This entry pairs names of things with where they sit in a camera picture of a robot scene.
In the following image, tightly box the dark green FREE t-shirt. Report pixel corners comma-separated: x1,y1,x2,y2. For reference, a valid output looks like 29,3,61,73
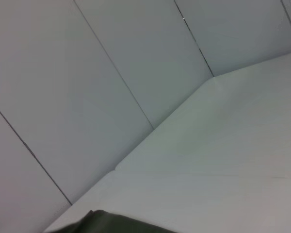
42,209,177,233

